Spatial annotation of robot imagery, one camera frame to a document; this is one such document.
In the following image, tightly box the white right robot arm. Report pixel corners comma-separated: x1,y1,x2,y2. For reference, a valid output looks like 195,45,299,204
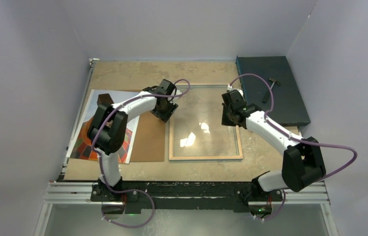
222,88,326,200

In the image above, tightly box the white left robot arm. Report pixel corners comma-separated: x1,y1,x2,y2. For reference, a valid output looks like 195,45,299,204
87,79,186,201

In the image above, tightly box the claw hammer with grey handle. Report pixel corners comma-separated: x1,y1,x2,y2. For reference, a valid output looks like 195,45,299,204
262,78,281,104

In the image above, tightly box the brown backing board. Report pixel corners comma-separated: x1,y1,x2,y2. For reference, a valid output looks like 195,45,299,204
118,112,166,164

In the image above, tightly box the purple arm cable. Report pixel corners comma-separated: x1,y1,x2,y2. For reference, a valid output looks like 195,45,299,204
91,79,191,228
227,73,358,222

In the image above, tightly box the blue wooden picture frame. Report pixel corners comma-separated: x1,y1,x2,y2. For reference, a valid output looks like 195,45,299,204
169,83,244,161

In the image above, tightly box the dark grey flat box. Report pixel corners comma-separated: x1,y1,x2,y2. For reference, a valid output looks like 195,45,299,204
235,56,311,126

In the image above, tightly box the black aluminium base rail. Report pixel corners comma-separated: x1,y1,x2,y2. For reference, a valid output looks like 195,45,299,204
45,180,330,214

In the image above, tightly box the hot air balloon photo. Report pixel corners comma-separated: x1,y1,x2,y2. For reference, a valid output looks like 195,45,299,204
66,89,139,164

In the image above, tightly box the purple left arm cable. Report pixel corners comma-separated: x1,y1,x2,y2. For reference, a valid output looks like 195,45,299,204
91,79,191,228

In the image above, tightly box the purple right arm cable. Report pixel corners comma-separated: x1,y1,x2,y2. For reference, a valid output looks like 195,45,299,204
227,73,358,222

